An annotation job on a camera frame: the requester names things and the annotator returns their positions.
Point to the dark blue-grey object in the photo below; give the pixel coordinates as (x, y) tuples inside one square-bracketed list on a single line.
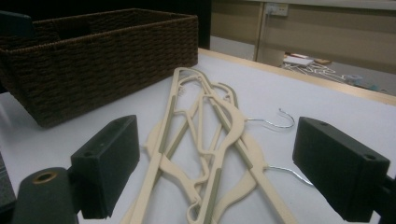
[(15, 24)]

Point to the pile of coloured plastic packaging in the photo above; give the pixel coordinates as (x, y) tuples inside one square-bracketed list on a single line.
[(355, 79)]

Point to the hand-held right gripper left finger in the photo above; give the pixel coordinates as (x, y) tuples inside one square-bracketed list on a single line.
[(106, 168)]

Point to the beige wooden shelf unit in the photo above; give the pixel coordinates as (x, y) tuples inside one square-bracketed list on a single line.
[(336, 34)]

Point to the flat white box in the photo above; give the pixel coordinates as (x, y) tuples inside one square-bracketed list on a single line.
[(297, 60)]

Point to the cream plastic clothes hanger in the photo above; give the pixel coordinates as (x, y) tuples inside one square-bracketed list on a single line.
[(274, 199), (171, 104)]

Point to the white wall socket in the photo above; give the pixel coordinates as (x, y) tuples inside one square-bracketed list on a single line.
[(277, 9)]

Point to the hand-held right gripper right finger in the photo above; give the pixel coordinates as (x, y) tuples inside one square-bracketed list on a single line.
[(339, 168)]

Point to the brown woven basket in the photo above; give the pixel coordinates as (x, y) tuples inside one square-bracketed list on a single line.
[(93, 71)]

